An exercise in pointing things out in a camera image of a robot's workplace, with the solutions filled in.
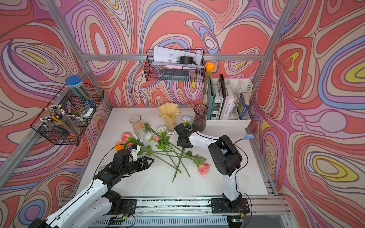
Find orange rose tall stem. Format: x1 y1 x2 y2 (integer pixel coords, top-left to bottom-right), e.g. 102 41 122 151
201 62 216 104

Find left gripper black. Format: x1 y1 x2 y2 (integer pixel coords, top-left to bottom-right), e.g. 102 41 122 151
119 156 154 177

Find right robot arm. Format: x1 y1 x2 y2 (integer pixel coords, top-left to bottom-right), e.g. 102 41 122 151
175 123 242 209

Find black wire basket left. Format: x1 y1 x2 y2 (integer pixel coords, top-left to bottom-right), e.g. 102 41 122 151
30 84 105 145

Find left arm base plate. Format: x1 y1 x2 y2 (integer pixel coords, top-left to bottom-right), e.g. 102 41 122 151
110 199 137 215

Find pink rose left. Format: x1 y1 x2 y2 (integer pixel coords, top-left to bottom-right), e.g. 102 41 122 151
121 132 152 156

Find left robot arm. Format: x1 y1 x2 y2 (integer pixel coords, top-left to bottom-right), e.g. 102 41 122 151
29 149 154 228

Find pink rose right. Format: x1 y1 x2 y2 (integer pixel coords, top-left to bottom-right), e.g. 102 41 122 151
152 151 210 175

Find blue lid pencil jar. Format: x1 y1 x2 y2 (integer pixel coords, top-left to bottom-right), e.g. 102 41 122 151
65 76 95 108

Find blue desk lamp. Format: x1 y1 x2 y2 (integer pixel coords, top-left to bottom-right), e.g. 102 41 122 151
234 135 255 144

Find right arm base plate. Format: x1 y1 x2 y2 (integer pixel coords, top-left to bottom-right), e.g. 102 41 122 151
209 197 251 215

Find purple ribbed glass vase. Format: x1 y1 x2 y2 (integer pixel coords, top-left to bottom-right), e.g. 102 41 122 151
192 104 208 132

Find yellow ruffled vase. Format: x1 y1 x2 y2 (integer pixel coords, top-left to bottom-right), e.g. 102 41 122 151
158 103 181 135

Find black wire basket back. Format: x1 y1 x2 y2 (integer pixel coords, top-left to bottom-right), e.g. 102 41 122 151
144 48 205 82

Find white plastic book organizer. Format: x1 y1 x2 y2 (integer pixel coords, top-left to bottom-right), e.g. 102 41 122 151
204 78 252 128

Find pink rose beside gripper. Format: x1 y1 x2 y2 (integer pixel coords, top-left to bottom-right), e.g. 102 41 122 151
127 143 134 150

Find orange rose left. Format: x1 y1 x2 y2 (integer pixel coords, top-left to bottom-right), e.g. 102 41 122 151
114 142 125 152

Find black tape roll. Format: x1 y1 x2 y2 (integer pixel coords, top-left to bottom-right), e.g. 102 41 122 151
179 56 196 65

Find cup of pencils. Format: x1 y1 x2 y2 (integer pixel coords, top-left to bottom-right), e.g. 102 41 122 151
40 104 80 138

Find blue treehouse book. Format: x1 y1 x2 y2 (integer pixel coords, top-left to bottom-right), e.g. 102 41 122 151
237 93 250 120

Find white papers in basket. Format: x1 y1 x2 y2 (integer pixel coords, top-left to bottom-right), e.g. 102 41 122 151
152 46 205 69

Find pink book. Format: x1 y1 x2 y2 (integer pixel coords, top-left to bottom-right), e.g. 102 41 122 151
220 83 235 120

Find teal green folder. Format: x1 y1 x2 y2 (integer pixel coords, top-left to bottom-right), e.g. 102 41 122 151
206 76 216 120

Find black white magazine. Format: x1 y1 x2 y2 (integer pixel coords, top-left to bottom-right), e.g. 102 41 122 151
212 83 224 120

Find black wire basket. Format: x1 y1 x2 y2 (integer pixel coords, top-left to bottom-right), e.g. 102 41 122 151
30 84 105 145
144 48 205 82

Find clear glass vase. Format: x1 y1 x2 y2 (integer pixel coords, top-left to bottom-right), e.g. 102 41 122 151
129 115 146 139

